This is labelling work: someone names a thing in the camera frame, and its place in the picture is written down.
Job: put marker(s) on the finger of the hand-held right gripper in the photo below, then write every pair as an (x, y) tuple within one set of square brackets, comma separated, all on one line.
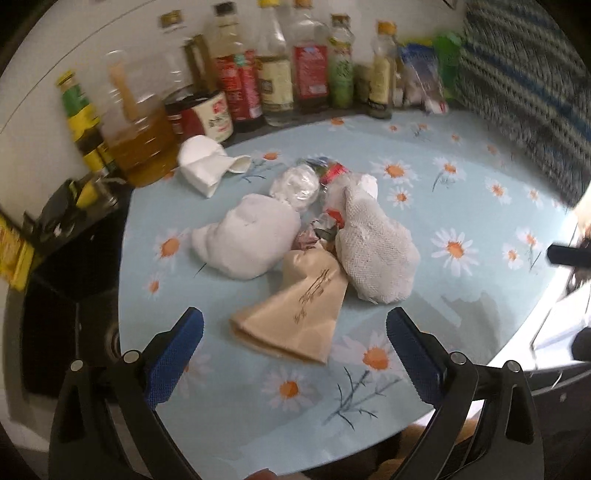
[(569, 255)]

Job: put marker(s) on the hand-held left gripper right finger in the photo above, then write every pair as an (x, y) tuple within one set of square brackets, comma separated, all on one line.
[(413, 355)]

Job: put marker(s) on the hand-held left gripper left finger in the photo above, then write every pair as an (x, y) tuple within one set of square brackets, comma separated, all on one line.
[(178, 353)]

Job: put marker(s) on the white mesh paper towel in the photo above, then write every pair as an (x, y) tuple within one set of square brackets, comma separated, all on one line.
[(374, 249)]

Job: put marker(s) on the beige paper bag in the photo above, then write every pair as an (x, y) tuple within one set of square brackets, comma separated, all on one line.
[(295, 323)]

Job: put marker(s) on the white tissue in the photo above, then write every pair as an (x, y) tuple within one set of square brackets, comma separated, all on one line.
[(249, 240)]

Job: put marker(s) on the candy wrapper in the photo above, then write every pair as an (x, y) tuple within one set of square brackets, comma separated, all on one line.
[(318, 233)]

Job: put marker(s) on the white napkin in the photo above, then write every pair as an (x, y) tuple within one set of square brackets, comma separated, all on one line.
[(203, 161)]

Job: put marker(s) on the green and red snack packet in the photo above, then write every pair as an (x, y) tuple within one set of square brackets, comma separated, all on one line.
[(332, 171)]

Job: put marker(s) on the daisy print blue tablecloth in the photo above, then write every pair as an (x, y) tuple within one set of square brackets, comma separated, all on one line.
[(231, 369)]

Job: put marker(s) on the knitted grey and blue cloth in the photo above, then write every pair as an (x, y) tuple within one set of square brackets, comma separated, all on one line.
[(521, 83)]

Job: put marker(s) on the black and yellow packet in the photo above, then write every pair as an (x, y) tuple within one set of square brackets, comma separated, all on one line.
[(60, 212)]

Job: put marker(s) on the yellow box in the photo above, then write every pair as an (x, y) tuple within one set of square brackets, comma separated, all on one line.
[(14, 258)]

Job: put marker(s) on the white and red packet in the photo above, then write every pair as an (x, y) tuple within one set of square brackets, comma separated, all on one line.
[(436, 107)]

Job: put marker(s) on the large cooking oil jug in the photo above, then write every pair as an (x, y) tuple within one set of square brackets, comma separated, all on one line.
[(138, 147)]

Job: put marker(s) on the blue and white plastic bag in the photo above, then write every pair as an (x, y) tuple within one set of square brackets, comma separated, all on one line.
[(422, 74)]

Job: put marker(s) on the dark soy sauce jug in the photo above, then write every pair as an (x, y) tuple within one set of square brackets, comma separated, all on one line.
[(207, 117)]

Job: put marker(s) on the green and yellow bottle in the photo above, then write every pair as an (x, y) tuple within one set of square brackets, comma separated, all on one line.
[(81, 120)]

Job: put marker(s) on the clear bottle with beige label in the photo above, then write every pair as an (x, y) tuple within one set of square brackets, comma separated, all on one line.
[(382, 74)]

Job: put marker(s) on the dark bottle with red label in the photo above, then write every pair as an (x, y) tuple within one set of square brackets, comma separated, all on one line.
[(240, 92)]

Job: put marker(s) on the clear bottle with olive label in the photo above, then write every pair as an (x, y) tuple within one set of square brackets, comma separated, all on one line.
[(275, 83)]

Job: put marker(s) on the bottle with green label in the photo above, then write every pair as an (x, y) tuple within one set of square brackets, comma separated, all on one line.
[(341, 76)]

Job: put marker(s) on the large clear bottle red label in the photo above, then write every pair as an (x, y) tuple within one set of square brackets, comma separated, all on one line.
[(310, 69)]

